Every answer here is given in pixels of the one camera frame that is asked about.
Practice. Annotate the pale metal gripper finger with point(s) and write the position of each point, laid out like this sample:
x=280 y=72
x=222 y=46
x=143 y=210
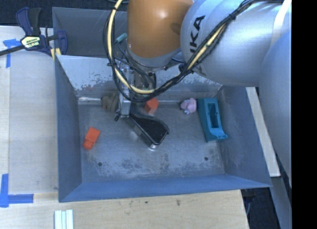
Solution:
x=135 y=130

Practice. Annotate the brown toy animal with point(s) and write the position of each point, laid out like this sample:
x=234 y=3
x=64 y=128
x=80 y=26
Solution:
x=110 y=102

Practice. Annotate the orange block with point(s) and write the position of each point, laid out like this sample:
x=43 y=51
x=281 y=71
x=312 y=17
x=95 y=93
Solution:
x=151 y=105
x=91 y=137

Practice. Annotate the grey metal bin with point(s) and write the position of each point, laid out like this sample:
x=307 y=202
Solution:
x=158 y=166

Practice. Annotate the pink toy animal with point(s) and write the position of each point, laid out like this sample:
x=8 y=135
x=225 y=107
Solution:
x=189 y=105

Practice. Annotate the teal plastic block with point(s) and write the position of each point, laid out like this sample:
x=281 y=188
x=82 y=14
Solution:
x=213 y=121

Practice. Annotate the pale wood board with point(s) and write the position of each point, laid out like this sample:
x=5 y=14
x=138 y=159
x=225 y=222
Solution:
x=32 y=124

